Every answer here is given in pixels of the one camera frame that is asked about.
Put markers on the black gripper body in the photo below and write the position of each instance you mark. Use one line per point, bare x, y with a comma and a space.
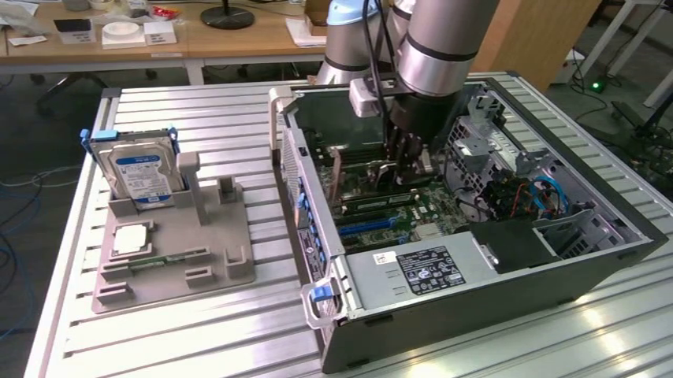
424, 114

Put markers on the low profile graphics card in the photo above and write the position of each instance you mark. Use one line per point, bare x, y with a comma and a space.
337, 177

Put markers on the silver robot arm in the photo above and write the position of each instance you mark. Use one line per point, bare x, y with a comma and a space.
437, 47

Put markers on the green motherboard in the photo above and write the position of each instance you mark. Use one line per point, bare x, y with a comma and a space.
421, 204

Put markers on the tall metal disk bay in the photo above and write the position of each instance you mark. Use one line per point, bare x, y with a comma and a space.
473, 157

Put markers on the black RAM stick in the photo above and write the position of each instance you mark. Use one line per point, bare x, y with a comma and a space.
376, 201

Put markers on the blue expansion slot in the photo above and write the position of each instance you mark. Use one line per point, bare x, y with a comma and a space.
365, 227

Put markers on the wooden cabinet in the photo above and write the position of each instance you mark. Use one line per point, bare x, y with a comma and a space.
536, 39

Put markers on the stack of white papers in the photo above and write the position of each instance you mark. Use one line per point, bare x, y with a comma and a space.
305, 33

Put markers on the grey power supply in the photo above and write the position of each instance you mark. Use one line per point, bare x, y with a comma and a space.
378, 283

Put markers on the small cardboard box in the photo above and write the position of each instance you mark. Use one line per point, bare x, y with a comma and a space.
317, 12

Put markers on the device with green light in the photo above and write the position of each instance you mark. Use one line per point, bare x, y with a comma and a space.
597, 85

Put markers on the low grey disk bay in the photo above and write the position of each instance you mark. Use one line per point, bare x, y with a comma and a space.
579, 236

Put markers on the blue case latch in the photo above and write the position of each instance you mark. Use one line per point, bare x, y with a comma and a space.
321, 294

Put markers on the black open PC case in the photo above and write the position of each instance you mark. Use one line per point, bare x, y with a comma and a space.
473, 315

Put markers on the wooden desk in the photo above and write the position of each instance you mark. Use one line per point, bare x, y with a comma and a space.
237, 39

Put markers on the black floor stand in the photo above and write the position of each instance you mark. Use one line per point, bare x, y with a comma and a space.
647, 126

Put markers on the black round stand base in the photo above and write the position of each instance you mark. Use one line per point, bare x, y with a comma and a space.
228, 17

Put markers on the grey parts rack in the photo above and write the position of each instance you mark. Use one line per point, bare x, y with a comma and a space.
169, 236

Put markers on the hard disk with blue rails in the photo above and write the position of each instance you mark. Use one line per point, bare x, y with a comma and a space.
137, 177

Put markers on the plain white box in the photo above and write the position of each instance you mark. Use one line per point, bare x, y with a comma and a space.
159, 33

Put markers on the green RAM stick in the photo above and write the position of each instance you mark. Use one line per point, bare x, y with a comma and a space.
158, 262

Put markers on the red packet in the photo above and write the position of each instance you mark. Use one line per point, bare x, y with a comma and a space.
163, 12

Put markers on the silver CPU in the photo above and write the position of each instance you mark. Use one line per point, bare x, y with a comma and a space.
130, 240

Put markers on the white box with round insert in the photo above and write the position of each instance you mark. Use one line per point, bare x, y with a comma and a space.
122, 34

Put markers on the black office chair base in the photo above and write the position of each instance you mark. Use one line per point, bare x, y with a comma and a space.
53, 92

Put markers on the white box with black top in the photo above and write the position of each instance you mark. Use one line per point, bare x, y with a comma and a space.
75, 31

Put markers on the grey cup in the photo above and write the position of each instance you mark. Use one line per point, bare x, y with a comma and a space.
77, 4

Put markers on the white paper card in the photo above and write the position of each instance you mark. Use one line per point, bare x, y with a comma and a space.
26, 40

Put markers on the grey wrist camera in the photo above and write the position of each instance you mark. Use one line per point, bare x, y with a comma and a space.
365, 100

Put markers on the white table frame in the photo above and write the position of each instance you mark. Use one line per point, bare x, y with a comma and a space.
660, 88

